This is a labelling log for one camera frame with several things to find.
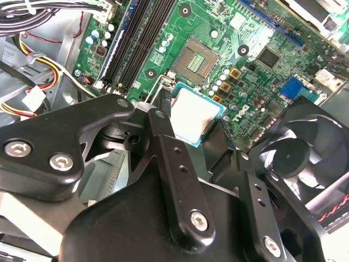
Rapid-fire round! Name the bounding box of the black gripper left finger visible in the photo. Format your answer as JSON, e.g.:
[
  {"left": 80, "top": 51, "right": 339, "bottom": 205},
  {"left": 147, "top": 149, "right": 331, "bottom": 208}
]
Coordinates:
[{"left": 0, "top": 89, "right": 216, "bottom": 252}]

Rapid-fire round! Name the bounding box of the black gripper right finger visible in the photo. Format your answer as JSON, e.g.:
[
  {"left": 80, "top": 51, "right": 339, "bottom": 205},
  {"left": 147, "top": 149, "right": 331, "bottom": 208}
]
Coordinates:
[{"left": 201, "top": 124, "right": 328, "bottom": 262}]

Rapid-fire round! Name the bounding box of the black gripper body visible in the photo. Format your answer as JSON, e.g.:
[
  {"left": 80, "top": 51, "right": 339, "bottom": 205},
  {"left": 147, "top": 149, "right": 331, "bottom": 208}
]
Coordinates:
[{"left": 58, "top": 174, "right": 263, "bottom": 262}]

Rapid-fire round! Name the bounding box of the wire locking lever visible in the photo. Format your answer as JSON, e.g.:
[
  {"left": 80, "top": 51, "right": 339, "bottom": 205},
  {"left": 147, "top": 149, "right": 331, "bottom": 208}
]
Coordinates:
[{"left": 144, "top": 75, "right": 167, "bottom": 105}]

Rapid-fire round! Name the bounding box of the silver CPU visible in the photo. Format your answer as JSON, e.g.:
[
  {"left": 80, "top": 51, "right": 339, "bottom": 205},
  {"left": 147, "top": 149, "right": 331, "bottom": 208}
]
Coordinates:
[{"left": 169, "top": 81, "right": 227, "bottom": 148}]

